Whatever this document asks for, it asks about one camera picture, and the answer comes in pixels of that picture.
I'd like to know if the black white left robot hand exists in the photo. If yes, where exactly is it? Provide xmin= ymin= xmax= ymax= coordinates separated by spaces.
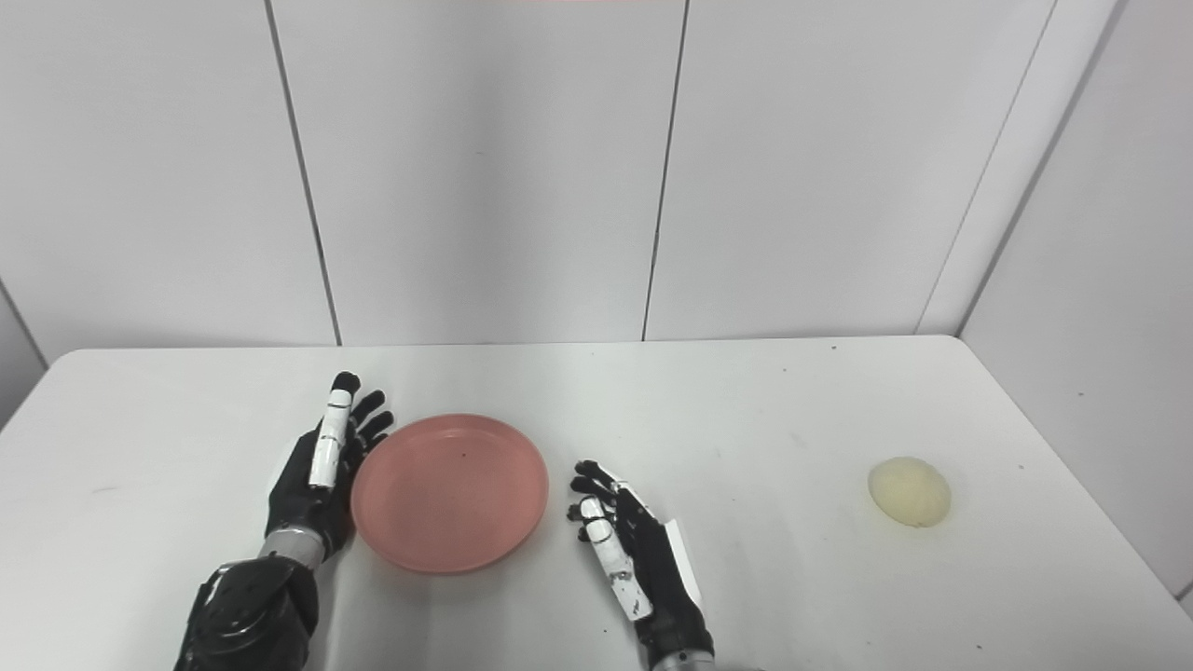
xmin=264 ymin=372 xmax=395 ymax=560

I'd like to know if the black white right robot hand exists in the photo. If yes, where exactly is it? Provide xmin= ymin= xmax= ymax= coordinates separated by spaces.
xmin=568 ymin=460 xmax=716 ymax=667

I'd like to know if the pink round plate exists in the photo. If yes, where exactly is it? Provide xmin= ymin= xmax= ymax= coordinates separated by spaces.
xmin=350 ymin=414 xmax=550 ymax=575

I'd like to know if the pale yellow steamed bun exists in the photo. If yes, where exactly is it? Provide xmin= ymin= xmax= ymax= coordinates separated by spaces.
xmin=868 ymin=456 xmax=953 ymax=528

